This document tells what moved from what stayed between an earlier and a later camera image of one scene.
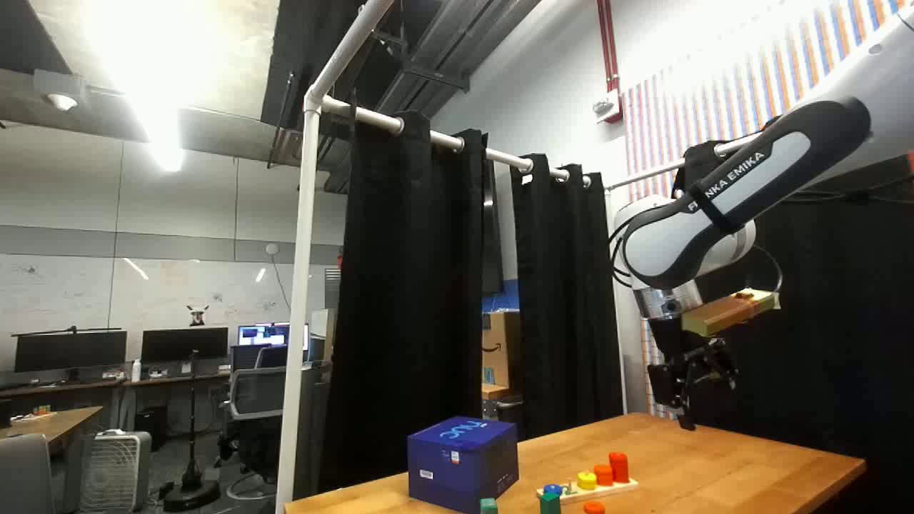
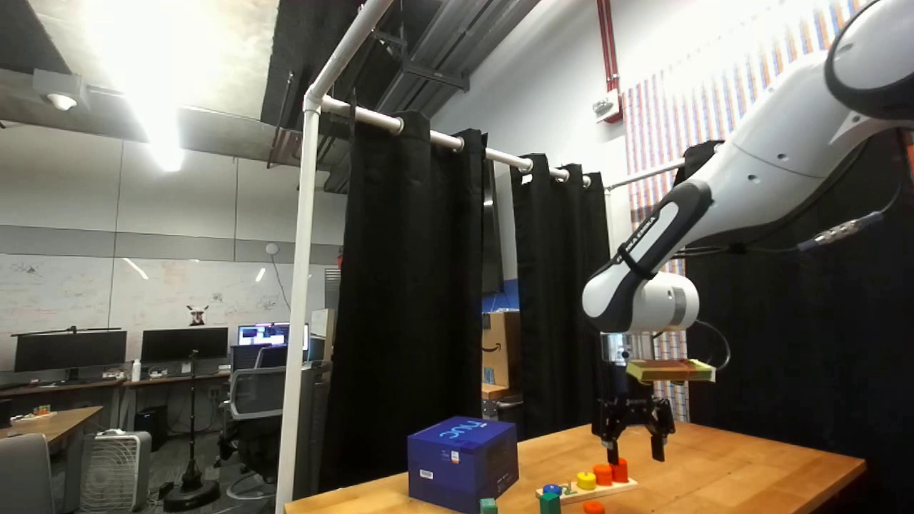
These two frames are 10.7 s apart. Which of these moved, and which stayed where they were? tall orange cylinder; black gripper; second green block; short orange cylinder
Moved: black gripper
Stayed: tall orange cylinder; short orange cylinder; second green block
